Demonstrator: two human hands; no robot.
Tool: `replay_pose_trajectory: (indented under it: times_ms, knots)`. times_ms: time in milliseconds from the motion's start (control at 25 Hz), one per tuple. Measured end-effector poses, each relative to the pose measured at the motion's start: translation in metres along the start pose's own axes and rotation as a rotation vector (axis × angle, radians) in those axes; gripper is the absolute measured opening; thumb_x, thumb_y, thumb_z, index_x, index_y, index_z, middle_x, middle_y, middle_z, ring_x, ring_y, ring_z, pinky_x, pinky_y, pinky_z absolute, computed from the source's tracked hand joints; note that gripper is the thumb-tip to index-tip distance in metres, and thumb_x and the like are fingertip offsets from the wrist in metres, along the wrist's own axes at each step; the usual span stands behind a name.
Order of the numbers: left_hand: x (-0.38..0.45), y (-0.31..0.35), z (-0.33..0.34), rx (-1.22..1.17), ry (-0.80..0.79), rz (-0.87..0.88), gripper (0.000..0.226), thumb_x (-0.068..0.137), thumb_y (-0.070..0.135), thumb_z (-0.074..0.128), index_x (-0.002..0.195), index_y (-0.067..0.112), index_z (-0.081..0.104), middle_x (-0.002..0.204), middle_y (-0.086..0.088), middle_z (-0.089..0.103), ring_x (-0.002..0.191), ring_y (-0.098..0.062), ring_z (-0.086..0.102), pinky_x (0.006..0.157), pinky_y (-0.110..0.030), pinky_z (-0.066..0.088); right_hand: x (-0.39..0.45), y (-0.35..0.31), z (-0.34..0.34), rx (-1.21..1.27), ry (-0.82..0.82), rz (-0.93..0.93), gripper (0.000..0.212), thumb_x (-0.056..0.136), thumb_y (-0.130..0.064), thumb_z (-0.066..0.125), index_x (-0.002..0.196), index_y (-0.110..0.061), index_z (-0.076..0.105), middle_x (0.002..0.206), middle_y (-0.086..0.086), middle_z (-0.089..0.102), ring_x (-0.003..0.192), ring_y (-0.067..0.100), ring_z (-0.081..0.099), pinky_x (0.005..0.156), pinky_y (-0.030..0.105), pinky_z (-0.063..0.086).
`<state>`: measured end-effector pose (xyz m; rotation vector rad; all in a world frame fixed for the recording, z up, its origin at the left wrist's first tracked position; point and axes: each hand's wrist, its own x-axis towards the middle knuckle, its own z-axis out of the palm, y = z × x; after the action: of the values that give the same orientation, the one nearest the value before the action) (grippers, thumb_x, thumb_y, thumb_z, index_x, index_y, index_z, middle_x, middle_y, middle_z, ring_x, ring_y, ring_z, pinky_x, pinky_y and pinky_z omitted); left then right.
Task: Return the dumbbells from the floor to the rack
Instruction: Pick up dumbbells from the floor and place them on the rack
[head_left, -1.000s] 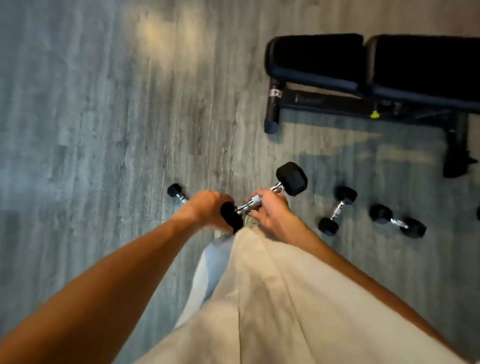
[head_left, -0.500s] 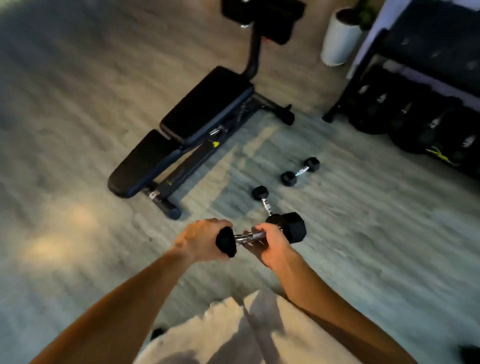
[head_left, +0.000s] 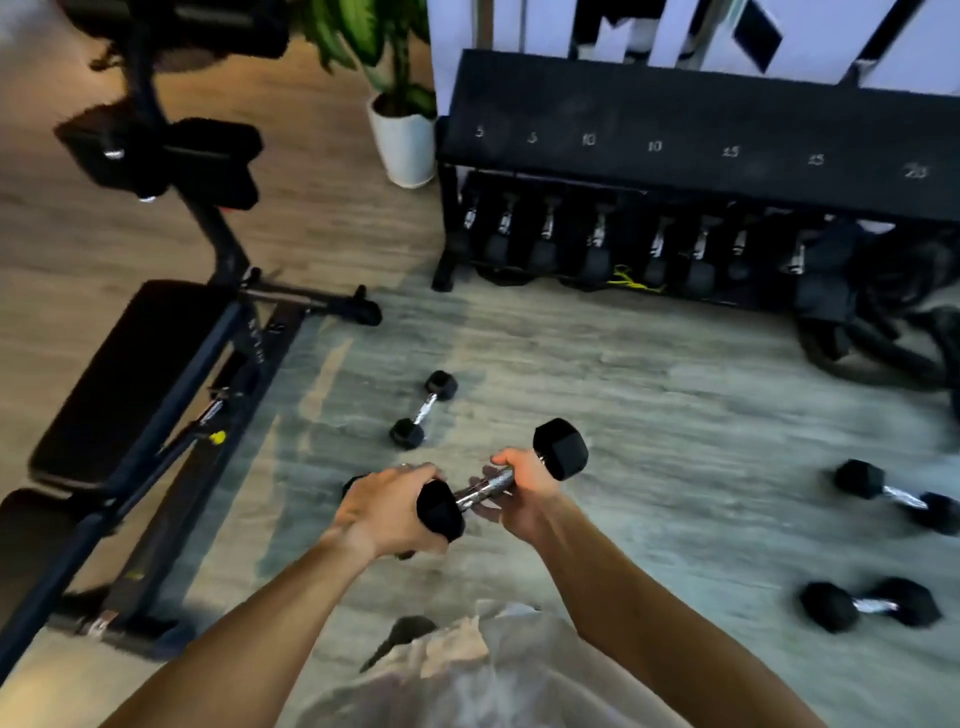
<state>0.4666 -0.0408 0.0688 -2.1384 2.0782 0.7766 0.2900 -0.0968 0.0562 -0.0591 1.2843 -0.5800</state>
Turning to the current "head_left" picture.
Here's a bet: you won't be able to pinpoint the person's left hand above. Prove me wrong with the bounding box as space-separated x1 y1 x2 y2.
328 463 448 561

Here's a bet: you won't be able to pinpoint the person's right hand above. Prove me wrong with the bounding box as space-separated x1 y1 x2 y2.
472 447 572 548

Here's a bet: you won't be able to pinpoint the small black hex dumbbell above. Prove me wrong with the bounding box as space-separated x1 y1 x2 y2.
416 417 591 544

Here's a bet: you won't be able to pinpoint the row of shelved dumbbells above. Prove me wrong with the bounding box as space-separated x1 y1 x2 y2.
449 187 826 301

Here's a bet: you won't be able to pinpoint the large black hex dumbbell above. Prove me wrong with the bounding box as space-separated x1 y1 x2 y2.
833 458 960 537
798 575 943 636

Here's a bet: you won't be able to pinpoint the black dumbbell rack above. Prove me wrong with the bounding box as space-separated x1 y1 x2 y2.
431 48 960 313

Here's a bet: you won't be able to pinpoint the person's right forearm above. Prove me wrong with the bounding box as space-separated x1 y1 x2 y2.
524 494 826 728

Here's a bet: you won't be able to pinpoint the person's left forearm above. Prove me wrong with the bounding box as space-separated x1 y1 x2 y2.
97 524 380 728

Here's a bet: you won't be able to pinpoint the dark grey trousers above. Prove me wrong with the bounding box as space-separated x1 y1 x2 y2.
359 614 440 674

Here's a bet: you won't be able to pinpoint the white shirt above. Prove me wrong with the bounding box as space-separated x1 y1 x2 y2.
296 599 691 728

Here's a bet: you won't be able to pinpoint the black adjustable weight bench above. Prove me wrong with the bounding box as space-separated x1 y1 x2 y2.
0 0 384 661

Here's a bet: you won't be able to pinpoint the white plant pot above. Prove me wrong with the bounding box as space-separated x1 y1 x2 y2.
365 91 438 190

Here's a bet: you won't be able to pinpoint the green leafy plant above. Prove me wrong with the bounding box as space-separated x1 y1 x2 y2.
288 0 438 121

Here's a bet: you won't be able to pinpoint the white cutout partition panel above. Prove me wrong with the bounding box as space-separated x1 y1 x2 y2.
425 0 960 99

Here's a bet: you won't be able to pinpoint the black battle rope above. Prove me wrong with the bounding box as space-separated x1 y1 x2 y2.
794 224 960 421

